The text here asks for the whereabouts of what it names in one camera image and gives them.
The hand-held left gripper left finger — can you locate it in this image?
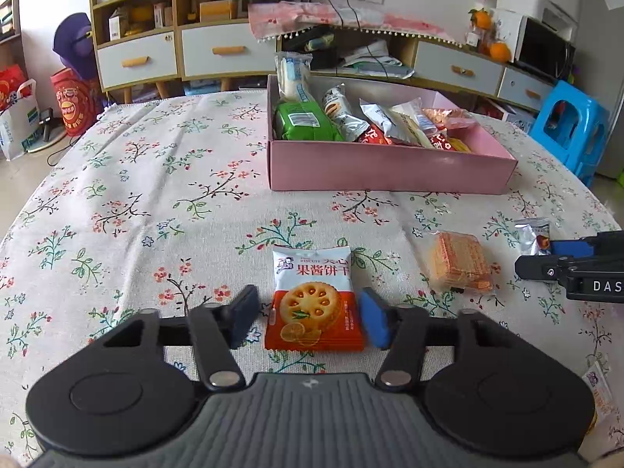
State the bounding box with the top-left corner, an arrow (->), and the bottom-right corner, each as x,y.
88,284 -> 261,393

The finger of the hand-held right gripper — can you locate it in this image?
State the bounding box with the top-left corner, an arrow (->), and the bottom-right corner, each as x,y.
514,252 -> 576,282
551,230 -> 624,258

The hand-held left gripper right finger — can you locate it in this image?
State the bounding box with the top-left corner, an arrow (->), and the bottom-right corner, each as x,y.
360,287 -> 530,391

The small silver snack packet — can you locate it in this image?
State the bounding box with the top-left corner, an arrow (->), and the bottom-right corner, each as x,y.
514,218 -> 554,257

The orange white biscuit packet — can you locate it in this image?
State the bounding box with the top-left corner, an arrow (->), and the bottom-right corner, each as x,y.
264,243 -> 366,352

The clear wafer packet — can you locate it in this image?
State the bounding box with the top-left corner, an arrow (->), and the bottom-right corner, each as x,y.
426,230 -> 495,296

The pink cardboard box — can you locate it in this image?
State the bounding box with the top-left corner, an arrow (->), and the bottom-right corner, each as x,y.
266,74 -> 518,193

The orange snack packet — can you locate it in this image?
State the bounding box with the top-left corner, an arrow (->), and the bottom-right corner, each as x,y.
422,107 -> 476,130

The pale yellow snack packet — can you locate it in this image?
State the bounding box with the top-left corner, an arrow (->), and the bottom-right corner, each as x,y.
390,99 -> 437,148

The green snack packet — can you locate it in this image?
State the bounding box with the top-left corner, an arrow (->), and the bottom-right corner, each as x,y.
274,100 -> 344,142

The brown silver snack packet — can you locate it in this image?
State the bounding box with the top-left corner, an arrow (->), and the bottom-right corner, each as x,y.
320,84 -> 371,142

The white bun packet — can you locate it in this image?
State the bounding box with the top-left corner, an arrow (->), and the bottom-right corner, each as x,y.
274,52 -> 315,104

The white yellow snack packet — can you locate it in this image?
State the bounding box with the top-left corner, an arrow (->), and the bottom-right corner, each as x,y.
580,361 -> 612,434

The blue plastic stool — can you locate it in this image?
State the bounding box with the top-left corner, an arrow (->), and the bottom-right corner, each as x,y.
530,80 -> 610,187

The white refrigerator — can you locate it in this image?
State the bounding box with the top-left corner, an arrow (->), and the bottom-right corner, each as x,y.
568,0 -> 624,179

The black microwave oven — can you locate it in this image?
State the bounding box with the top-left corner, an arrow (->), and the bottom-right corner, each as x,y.
514,16 -> 576,81

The wide white cabinet drawer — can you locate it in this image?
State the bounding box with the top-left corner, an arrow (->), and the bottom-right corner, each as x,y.
181,24 -> 276,79

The red gift bag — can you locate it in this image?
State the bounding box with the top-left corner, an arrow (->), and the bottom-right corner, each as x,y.
50,69 -> 105,137

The small white cabinet drawer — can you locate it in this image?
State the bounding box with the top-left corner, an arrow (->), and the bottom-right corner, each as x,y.
96,33 -> 179,89

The black bag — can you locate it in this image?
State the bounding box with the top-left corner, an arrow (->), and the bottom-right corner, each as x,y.
282,29 -> 337,70

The white shopping bag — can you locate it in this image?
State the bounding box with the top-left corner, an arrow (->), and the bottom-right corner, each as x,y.
0,79 -> 42,161

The pink cloth cover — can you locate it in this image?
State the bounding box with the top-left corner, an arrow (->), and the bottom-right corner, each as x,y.
248,1 -> 464,47

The small wooden box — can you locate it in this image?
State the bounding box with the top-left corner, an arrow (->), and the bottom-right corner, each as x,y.
199,0 -> 237,23

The wooden cabinet with shelves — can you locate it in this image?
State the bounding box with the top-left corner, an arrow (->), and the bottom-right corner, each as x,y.
89,0 -> 276,104

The purple hat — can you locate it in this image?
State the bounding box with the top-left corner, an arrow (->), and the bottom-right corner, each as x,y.
53,12 -> 98,81

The red paper bag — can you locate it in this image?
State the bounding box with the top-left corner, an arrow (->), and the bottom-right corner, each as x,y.
0,65 -> 27,110

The grey drawer wooden handle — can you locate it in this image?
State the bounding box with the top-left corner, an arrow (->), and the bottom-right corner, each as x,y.
498,66 -> 554,110
417,39 -> 503,97

